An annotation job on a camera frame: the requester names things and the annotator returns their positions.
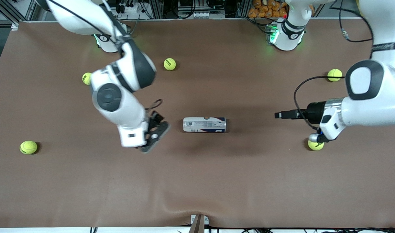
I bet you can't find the white blue tennis ball can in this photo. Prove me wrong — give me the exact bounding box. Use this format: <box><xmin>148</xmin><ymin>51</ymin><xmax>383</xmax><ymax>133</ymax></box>
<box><xmin>183</xmin><ymin>117</ymin><xmax>227</xmax><ymax>133</ymax></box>

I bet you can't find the yellow tennis ball Head print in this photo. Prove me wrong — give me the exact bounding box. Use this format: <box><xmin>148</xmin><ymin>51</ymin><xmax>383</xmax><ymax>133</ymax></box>
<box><xmin>19</xmin><ymin>140</ymin><xmax>38</xmax><ymax>155</ymax></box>

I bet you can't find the brown table cover mat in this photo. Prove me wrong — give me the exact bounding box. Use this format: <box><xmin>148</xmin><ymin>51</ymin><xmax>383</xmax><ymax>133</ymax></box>
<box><xmin>0</xmin><ymin>19</ymin><xmax>395</xmax><ymax>228</ymax></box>

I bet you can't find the orange lumpy objects pile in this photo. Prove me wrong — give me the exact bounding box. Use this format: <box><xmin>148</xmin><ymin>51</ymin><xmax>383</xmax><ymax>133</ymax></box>
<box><xmin>248</xmin><ymin>0</ymin><xmax>288</xmax><ymax>18</ymax></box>

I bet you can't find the white power strip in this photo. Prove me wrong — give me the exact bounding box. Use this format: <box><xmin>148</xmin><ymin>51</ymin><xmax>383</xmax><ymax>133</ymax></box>
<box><xmin>120</xmin><ymin>0</ymin><xmax>145</xmax><ymax>15</ymax></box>

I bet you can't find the white terminal strip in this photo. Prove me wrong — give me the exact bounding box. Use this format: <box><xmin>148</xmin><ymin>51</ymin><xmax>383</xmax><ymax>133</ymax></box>
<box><xmin>178</xmin><ymin>11</ymin><xmax>225</xmax><ymax>19</ymax></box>

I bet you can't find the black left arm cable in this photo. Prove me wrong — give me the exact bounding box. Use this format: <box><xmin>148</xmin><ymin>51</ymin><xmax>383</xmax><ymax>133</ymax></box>
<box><xmin>293</xmin><ymin>0</ymin><xmax>376</xmax><ymax>134</ymax></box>

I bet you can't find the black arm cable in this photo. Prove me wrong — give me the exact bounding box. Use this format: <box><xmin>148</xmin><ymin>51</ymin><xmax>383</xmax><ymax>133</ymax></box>
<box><xmin>46</xmin><ymin>0</ymin><xmax>163</xmax><ymax>112</ymax></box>
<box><xmin>293</xmin><ymin>0</ymin><xmax>376</xmax><ymax>134</ymax></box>

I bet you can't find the black base cable bundle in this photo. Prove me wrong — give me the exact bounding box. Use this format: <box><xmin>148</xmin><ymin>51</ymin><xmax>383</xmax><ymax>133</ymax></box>
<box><xmin>241</xmin><ymin>16</ymin><xmax>269</xmax><ymax>33</ymax></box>

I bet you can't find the table edge clamp bracket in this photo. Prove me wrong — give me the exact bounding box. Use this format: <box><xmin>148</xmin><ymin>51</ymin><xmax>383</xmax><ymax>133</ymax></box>
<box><xmin>190</xmin><ymin>214</ymin><xmax>209</xmax><ymax>233</ymax></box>

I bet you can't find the aluminium frame post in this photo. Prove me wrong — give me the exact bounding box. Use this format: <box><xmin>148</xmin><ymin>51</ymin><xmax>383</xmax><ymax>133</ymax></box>
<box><xmin>150</xmin><ymin>0</ymin><xmax>164</xmax><ymax>19</ymax></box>
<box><xmin>238</xmin><ymin>0</ymin><xmax>251</xmax><ymax>18</ymax></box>

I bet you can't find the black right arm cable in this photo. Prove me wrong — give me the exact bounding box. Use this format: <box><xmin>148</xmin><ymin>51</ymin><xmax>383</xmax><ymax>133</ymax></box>
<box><xmin>46</xmin><ymin>0</ymin><xmax>163</xmax><ymax>112</ymax></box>

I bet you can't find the diagonal aluminium frame profile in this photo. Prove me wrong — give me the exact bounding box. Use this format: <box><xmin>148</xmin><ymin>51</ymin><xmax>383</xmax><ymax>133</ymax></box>
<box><xmin>0</xmin><ymin>0</ymin><xmax>20</xmax><ymax>30</ymax></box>

